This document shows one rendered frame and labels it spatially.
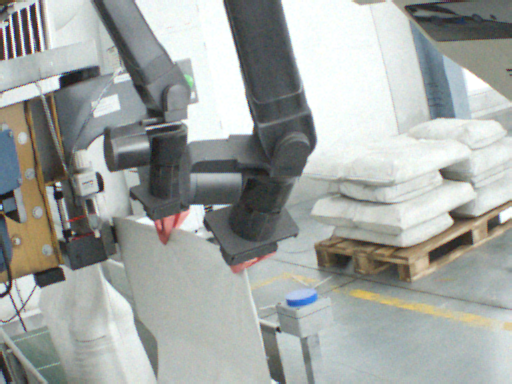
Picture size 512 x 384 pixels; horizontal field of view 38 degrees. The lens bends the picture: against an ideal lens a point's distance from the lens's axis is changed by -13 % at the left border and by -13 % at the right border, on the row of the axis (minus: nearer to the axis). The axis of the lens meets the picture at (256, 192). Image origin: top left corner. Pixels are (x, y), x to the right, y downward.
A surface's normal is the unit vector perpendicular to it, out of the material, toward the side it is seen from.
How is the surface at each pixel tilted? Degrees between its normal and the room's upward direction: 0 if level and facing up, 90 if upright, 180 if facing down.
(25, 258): 90
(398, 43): 90
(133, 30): 98
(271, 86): 113
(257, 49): 123
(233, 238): 46
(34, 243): 90
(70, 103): 90
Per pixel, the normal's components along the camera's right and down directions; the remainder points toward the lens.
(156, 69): 0.43, 0.23
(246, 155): 0.19, -0.76
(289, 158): 0.24, 0.65
